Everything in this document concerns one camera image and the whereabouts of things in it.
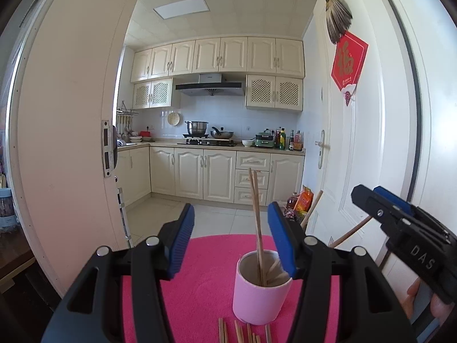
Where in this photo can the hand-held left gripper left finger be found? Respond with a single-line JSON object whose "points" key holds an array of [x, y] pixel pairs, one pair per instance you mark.
{"points": [[181, 243]]}

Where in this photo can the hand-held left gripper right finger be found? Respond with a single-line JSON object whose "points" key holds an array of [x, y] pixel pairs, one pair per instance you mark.
{"points": [[282, 243]]}

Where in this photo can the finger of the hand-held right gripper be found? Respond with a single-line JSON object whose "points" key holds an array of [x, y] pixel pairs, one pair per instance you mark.
{"points": [[394, 199], [367, 202]]}

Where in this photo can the brown wooden chopstick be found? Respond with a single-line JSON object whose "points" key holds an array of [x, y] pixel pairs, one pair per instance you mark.
{"points": [[251, 185], [255, 185]]}

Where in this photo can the pink cup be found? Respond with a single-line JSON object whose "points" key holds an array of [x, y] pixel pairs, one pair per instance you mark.
{"points": [[257, 303]]}

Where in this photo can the bunch of brown chopsticks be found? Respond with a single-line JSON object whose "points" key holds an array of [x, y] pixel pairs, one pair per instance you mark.
{"points": [[238, 332]]}

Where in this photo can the person's right hand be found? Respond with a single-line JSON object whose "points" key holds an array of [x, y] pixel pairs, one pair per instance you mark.
{"points": [[441, 309]]}

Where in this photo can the long light wooden chopstick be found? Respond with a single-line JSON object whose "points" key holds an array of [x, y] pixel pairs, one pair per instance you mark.
{"points": [[312, 209], [351, 233]]}

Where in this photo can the red drink bottle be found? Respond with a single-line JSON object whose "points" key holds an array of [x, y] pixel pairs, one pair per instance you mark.
{"points": [[292, 202]]}

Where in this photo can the orange snack bag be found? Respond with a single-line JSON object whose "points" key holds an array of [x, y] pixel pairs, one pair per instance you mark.
{"points": [[303, 202]]}

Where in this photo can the round pink mat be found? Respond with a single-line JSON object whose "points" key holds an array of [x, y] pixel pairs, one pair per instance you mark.
{"points": [[207, 293]]}

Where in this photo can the white panelled door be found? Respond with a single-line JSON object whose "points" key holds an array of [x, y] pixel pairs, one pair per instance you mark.
{"points": [[378, 132]]}

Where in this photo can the cream lower cabinets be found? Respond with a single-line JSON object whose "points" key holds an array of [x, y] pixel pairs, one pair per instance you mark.
{"points": [[214, 175]]}

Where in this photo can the cream cabinets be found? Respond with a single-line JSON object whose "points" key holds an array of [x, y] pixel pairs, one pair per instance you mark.
{"points": [[214, 175], [217, 55]]}

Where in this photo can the red label bottle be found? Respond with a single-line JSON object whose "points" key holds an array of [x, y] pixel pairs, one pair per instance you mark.
{"points": [[299, 142]]}

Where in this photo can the dark sauce bottle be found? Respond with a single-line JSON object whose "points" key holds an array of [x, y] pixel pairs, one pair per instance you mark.
{"points": [[291, 142]]}

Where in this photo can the yellow green bottle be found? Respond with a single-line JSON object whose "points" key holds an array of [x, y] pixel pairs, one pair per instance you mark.
{"points": [[283, 140]]}

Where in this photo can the gas stove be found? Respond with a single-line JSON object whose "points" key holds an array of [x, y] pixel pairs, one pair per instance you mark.
{"points": [[207, 142]]}

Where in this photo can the green electric cooker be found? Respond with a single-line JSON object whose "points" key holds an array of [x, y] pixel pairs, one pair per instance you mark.
{"points": [[264, 139]]}

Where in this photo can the white bowl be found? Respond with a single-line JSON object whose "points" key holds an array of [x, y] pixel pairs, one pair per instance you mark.
{"points": [[247, 143]]}

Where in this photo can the dark bottle orange label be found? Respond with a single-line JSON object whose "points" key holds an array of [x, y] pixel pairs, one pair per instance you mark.
{"points": [[277, 137]]}

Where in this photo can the kitchen sink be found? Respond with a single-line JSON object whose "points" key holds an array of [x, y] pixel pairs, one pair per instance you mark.
{"points": [[125, 144]]}

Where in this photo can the small red pot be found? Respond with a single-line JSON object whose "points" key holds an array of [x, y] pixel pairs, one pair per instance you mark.
{"points": [[145, 134]]}

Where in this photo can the wok with lid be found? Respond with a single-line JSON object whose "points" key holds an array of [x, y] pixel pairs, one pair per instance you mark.
{"points": [[222, 134]]}

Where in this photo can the steel stock pot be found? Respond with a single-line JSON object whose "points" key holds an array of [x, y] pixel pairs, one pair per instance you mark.
{"points": [[196, 128]]}

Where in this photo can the round hanging trivet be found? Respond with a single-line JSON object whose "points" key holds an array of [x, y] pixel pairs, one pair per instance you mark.
{"points": [[174, 118]]}

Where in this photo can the hanging utensil rack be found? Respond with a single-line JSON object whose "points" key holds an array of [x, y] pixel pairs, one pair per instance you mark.
{"points": [[125, 118]]}

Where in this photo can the red diamond poster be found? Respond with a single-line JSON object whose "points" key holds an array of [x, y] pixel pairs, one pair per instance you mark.
{"points": [[348, 60]]}

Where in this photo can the wide lattice door cabinet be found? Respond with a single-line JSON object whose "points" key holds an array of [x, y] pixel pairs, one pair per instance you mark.
{"points": [[274, 93]]}

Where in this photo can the white door with latch plate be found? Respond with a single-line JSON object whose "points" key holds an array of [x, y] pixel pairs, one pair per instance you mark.
{"points": [[64, 150]]}

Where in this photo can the small lattice door cabinet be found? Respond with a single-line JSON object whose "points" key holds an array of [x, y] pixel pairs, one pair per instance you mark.
{"points": [[151, 93]]}

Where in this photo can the range hood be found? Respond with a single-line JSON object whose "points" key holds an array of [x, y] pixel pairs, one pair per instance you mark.
{"points": [[210, 85]]}

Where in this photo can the dark wooden furniture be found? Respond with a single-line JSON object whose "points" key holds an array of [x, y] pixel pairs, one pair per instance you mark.
{"points": [[14, 257]]}

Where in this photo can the blue lidded jar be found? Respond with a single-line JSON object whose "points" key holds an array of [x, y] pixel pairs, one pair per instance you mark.
{"points": [[7, 209]]}

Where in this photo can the hanging feather fan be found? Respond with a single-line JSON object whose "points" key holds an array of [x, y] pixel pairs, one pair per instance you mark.
{"points": [[337, 18]]}

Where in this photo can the cream upper cabinets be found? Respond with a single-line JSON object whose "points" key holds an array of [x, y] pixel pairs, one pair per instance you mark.
{"points": [[217, 55]]}

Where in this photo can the ceiling light panel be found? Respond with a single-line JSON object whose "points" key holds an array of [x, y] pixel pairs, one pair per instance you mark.
{"points": [[180, 7]]}

